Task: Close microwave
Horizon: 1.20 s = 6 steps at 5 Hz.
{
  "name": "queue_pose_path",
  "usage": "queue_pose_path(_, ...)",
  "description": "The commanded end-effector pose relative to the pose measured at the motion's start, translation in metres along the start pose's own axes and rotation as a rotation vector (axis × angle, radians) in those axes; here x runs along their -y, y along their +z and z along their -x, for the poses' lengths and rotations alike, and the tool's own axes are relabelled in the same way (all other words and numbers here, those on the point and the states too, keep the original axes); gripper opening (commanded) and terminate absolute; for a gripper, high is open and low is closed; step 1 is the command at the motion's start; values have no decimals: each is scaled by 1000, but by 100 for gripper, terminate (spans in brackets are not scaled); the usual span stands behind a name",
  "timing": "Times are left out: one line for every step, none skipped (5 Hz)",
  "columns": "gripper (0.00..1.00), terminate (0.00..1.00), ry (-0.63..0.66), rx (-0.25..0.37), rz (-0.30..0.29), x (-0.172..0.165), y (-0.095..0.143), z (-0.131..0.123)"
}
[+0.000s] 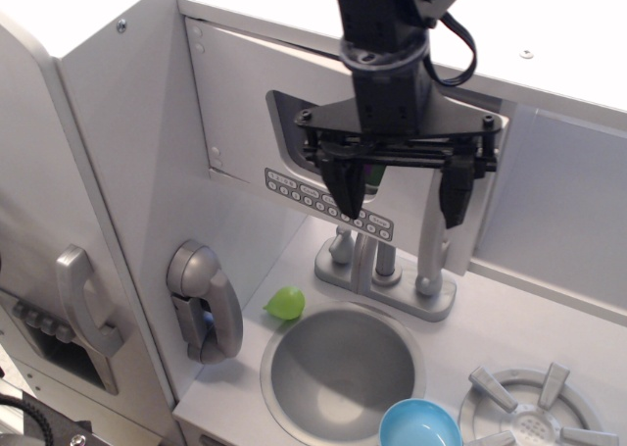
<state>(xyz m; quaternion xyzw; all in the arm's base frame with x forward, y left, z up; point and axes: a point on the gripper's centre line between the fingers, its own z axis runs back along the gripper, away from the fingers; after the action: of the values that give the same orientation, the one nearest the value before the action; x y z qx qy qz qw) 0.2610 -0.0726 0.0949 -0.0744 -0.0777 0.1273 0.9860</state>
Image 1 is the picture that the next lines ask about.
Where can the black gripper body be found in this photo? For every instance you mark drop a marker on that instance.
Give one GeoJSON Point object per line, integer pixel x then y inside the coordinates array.
{"type": "Point", "coordinates": [399, 116]}

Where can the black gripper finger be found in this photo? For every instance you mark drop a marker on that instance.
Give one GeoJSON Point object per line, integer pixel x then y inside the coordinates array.
{"type": "Point", "coordinates": [346, 183]}
{"type": "Point", "coordinates": [454, 193]}

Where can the white microwave door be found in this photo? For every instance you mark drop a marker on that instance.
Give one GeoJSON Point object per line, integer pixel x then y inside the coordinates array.
{"type": "Point", "coordinates": [283, 123]}

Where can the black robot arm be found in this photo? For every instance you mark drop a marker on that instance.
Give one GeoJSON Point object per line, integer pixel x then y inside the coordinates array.
{"type": "Point", "coordinates": [394, 25]}

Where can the grey toy faucet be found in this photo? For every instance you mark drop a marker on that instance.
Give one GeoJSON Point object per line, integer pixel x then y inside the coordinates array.
{"type": "Point", "coordinates": [372, 268]}

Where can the green toy pear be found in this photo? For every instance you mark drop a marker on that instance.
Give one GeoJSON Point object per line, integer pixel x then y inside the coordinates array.
{"type": "Point", "coordinates": [287, 303]}

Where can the white toy kitchen cabinet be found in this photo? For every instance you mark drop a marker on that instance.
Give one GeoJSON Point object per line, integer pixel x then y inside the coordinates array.
{"type": "Point", "coordinates": [178, 132]}

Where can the grey toy phone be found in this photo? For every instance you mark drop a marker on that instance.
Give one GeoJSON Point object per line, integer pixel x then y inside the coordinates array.
{"type": "Point", "coordinates": [206, 305]}

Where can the silver sink bowl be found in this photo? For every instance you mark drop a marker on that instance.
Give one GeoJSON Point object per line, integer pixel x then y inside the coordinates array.
{"type": "Point", "coordinates": [329, 377]}

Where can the grey stove burner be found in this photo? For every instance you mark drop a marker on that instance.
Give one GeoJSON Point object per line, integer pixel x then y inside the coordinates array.
{"type": "Point", "coordinates": [528, 407]}

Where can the blue plastic bowl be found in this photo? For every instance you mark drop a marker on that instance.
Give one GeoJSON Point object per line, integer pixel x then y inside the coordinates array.
{"type": "Point", "coordinates": [418, 422]}

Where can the grey fridge door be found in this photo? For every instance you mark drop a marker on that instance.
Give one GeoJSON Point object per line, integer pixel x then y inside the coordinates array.
{"type": "Point", "coordinates": [49, 200]}

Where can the grey ice dispenser panel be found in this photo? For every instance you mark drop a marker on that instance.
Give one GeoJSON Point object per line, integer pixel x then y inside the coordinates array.
{"type": "Point", "coordinates": [54, 340]}

